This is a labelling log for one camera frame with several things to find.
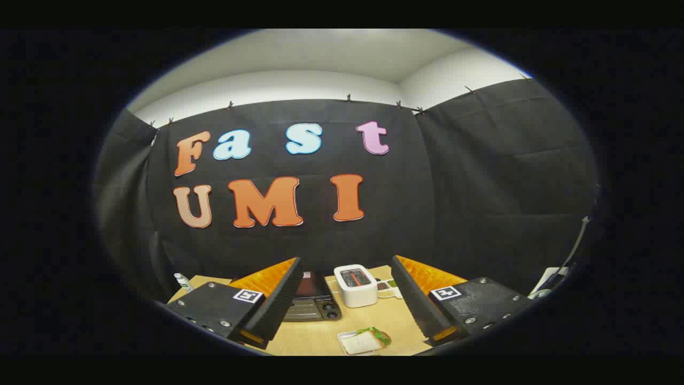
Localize white plastic tray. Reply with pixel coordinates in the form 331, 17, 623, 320
337, 330, 386, 356

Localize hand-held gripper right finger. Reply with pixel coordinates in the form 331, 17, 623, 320
391, 255, 535, 347

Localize white divided condiment dish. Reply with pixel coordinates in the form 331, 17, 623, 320
376, 278, 402, 299

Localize white pop-up toaster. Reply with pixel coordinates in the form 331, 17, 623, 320
334, 264, 379, 308

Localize white flat object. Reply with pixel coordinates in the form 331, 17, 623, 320
529, 266, 570, 299

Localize white bread lettuce sandwich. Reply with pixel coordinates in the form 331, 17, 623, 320
342, 327, 392, 355

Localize black toaster oven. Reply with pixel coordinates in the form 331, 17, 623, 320
282, 270, 343, 322

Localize grey cable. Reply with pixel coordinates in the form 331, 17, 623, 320
556, 216, 592, 284

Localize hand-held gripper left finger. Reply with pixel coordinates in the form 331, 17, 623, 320
163, 257, 304, 351

